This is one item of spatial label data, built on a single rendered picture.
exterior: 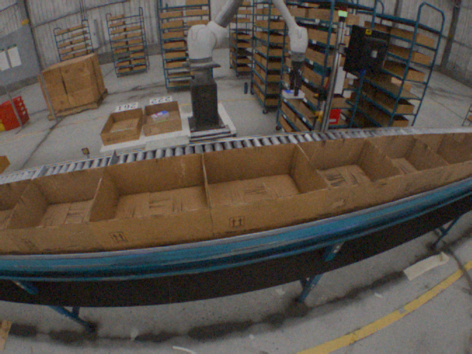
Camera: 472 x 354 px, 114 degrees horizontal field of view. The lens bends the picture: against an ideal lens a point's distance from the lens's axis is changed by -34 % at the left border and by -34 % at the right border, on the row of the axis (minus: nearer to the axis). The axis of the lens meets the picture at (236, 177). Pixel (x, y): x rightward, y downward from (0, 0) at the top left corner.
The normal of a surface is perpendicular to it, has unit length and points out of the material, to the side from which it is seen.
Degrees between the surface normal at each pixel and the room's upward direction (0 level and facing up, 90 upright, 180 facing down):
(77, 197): 89
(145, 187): 89
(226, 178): 89
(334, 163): 89
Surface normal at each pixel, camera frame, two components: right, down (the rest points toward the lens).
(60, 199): 0.20, 0.62
